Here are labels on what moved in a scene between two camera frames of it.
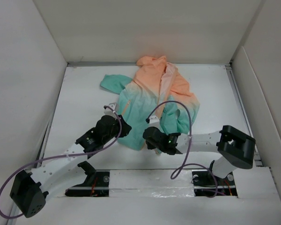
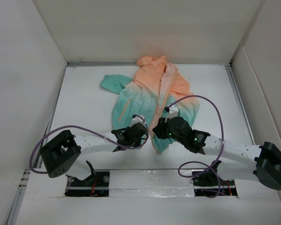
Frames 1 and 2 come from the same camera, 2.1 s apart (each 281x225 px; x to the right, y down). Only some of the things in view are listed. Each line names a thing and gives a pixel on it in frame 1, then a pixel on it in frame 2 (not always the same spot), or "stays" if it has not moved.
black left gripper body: [114, 134] → [128, 127]
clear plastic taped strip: [150, 183] stays
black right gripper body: [161, 146] → [178, 138]
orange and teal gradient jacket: [156, 98] stays
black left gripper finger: [126, 127] → [136, 142]
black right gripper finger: [151, 146] → [162, 129]
